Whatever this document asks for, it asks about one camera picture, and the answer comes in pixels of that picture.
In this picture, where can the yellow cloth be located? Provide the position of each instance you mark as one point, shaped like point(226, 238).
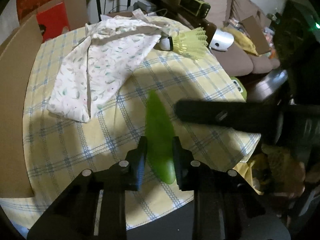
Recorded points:
point(241, 38)

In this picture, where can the yellow checked tablecloth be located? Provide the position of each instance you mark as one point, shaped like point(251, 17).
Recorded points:
point(75, 142)

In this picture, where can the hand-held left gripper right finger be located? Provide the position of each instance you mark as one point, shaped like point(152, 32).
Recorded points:
point(178, 160)

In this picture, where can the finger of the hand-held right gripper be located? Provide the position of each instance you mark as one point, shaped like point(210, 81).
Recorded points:
point(212, 113)

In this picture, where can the yellow-green shuttlecock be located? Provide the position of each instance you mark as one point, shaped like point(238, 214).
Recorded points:
point(187, 48)
point(197, 33)

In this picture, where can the large brown cardboard box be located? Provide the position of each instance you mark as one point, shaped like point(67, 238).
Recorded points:
point(77, 7)

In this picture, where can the green oblong plastic piece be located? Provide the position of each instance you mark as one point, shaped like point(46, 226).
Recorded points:
point(158, 135)

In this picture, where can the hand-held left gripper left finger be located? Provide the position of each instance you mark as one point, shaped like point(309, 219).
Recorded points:
point(139, 165)

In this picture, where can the flat brown cardboard piece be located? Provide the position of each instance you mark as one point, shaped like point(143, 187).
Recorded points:
point(257, 33)

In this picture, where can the white rounded device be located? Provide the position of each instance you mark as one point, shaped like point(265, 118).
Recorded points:
point(221, 40)

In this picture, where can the yellow plastic bag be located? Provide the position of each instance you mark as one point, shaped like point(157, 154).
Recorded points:
point(265, 165)

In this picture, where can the brown sofa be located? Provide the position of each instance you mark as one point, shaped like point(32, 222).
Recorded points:
point(235, 60)

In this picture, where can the green radio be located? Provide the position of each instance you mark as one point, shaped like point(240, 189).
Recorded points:
point(195, 5)

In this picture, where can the red box with black oval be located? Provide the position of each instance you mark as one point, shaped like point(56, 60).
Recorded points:
point(52, 20)

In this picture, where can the green plastic stool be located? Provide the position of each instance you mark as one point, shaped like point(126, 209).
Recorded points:
point(238, 87)

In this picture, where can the white floral cloth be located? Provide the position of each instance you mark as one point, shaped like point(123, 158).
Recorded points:
point(105, 62)

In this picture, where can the grey electronic device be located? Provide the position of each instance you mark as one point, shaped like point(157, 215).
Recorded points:
point(145, 5)

